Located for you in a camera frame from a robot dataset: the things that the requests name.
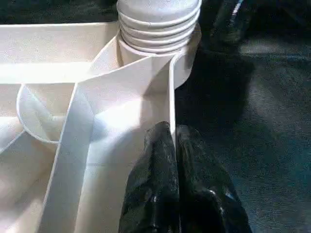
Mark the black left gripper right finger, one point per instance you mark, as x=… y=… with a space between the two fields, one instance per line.
x=206 y=196

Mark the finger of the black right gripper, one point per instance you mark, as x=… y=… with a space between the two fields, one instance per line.
x=228 y=19

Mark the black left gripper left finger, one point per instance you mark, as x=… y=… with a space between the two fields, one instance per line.
x=153 y=194

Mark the white plastic table leg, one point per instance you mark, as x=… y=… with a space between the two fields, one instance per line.
x=158 y=24

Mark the white plastic table top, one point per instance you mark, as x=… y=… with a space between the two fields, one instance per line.
x=58 y=121

